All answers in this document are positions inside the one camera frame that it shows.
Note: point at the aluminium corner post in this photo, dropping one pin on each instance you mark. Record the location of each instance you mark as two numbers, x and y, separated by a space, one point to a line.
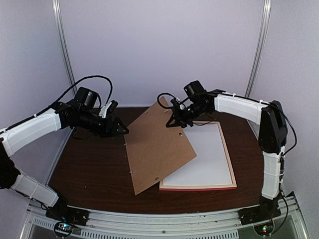
264 26
62 38

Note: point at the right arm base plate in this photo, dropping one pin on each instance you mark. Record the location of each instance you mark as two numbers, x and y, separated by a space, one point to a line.
255 214

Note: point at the right aluminium corner post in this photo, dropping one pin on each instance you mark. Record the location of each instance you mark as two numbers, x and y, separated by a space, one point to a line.
264 26

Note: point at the left aluminium corner post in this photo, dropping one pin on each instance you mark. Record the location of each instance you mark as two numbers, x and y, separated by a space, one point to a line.
62 38

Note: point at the wooden picture frame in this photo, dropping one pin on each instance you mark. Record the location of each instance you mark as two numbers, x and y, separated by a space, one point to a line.
199 188

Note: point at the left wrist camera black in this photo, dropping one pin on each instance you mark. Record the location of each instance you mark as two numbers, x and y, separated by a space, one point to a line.
107 109

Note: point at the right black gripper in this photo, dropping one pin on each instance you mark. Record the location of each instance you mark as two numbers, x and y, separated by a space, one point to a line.
180 119

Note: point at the brown backing board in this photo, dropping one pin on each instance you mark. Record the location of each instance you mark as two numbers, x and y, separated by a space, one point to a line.
153 150

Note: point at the aluminium front rail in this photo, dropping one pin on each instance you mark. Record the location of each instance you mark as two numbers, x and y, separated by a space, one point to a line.
224 224

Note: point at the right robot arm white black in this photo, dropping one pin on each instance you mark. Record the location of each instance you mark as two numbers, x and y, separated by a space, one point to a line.
269 116

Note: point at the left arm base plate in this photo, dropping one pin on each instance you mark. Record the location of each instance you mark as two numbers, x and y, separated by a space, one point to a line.
72 216

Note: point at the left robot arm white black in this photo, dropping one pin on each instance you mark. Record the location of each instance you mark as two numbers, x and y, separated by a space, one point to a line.
59 115

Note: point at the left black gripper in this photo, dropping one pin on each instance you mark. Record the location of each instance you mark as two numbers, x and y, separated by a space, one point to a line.
108 130

